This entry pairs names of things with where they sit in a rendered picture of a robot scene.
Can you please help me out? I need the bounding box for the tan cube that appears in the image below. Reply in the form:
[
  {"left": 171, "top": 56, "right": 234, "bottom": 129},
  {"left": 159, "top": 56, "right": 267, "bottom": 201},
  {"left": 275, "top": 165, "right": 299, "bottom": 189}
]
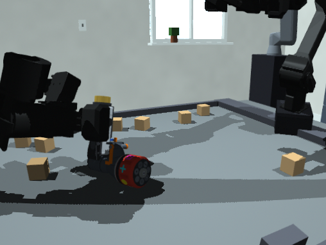
[
  {"left": 134, "top": 116, "right": 150, "bottom": 131},
  {"left": 280, "top": 152, "right": 306, "bottom": 176},
  {"left": 14, "top": 137, "right": 31, "bottom": 148},
  {"left": 112, "top": 117, "right": 123, "bottom": 131},
  {"left": 197, "top": 104, "right": 210, "bottom": 116},
  {"left": 26, "top": 157, "right": 50, "bottom": 180},
  {"left": 178, "top": 110, "right": 191, "bottom": 124},
  {"left": 34, "top": 137, "right": 55, "bottom": 153}
]

